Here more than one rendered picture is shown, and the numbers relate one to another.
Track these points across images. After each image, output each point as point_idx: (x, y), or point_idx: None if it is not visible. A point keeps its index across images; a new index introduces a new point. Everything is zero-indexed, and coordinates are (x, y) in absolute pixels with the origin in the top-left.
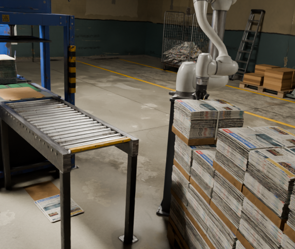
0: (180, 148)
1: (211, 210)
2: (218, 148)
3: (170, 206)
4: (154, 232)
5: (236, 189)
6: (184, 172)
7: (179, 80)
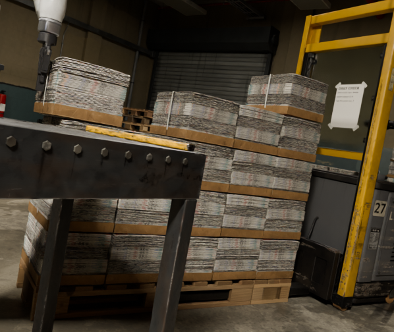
0: None
1: None
2: (194, 114)
3: None
4: (16, 331)
5: (224, 148)
6: None
7: None
